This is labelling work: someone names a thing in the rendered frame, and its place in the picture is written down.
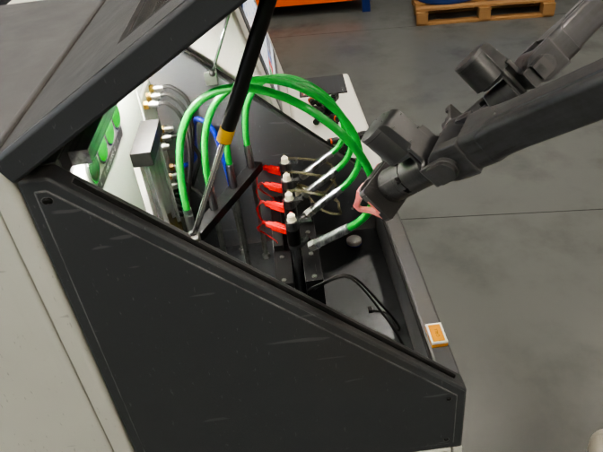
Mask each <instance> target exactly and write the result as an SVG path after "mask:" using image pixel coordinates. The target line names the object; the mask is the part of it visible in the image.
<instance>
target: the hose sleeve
mask: <svg viewBox="0 0 603 452"><path fill-rule="evenodd" d="M347 224H348V223H346V224H344V225H342V226H340V227H338V228H336V229H334V230H332V231H330V232H328V233H326V234H324V235H322V236H320V237H318V238H316V239H315V240H314V244H315V246H316V247H317V248H320V247H322V246H325V245H326V244H328V243H330V242H332V241H334V240H336V239H339V238H341V237H344V235H347V234H348V233H350V232H352V231H350V230H349V229H348V228H347Z"/></svg>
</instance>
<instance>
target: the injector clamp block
mask: <svg viewBox="0 0 603 452"><path fill-rule="evenodd" d="M310 206H311V203H310V199H309V198H308V197H307V198H304V199H303V201H300V202H299V203H298V204H297V212H298V216H300V215H302V214H303V213H304V211H305V210H306V209H308V208H309V207H310ZM281 221H282V223H283V224H285V216H284V213H281ZM300 233H301V238H303V237H304V236H306V235H307V234H309V235H310V236H311V240H313V239H316V238H317V236H316V231H315V225H314V220H313V215H312V222H302V223H301V224H300ZM283 240H284V250H282V251H274V262H275V278H276V279H277V280H278V281H280V282H282V283H285V284H287V285H289V286H291V287H293V288H294V289H296V290H297V288H296V281H295V275H294V268H293V260H292V255H291V252H292V251H291V250H290V249H289V245H288V241H287V235H285V234H283ZM300 251H301V265H302V272H303V279H304V286H305V293H306V295H308V296H310V297H312V298H313V299H315V300H318V301H320V302H322V303H324V304H325V305H327V303H326V294H325V285H323V286H320V287H318V289H316V290H315V291H314V290H313V289H314V288H313V289H312V290H310V291H308V289H309V288H310V287H311V286H313V285H316V284H318V283H322V282H324V278H323V273H322V267H321V262H320V256H319V250H318V249H316V250H314V251H310V250H309V248H308V242H307V244H306V245H304V246H303V247H302V248H300Z"/></svg>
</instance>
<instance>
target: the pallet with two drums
mask: <svg viewBox="0 0 603 452"><path fill-rule="evenodd" d="M468 2H472V3H468ZM460 3H462V4H460ZM433 4H438V5H433ZM555 4H556V2H555V0H498V1H491V0H412V5H413V6H414V15H415V20H416V26H425V25H438V24H451V23H463V22H488V21H500V20H513V19H526V18H538V17H551V16H554V14H555ZM531 6H539V12H532V13H507V14H495V15H491V10H494V9H506V8H519V7H531ZM470 11H476V16H470V17H458V18H446V19H433V20H428V14H435V13H458V12H470Z"/></svg>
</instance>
